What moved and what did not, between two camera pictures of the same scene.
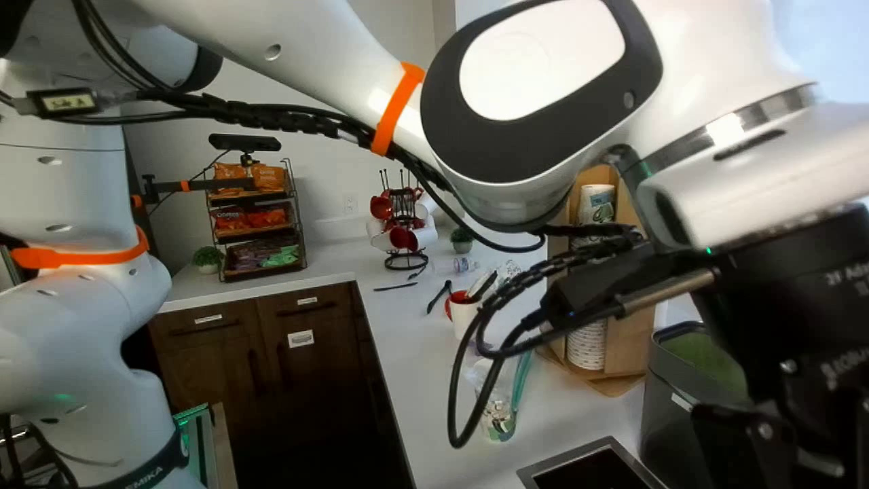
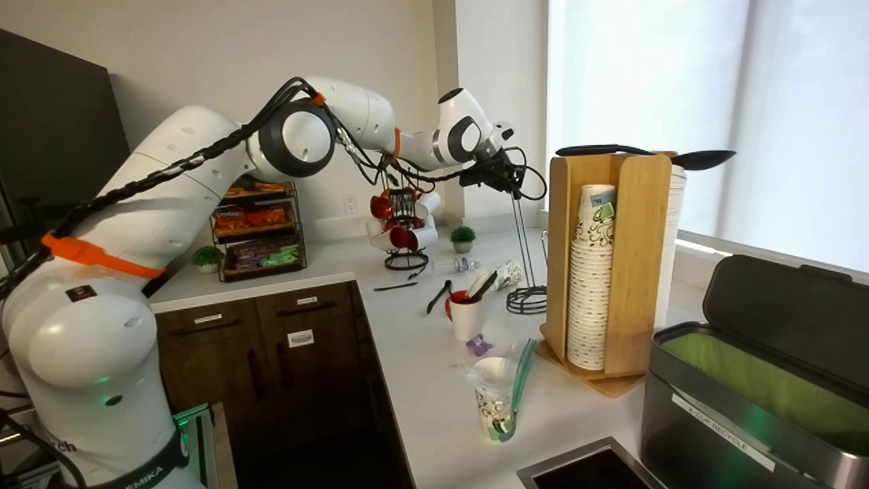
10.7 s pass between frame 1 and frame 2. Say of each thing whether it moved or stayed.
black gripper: moved
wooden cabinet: stayed
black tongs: stayed
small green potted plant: stayed
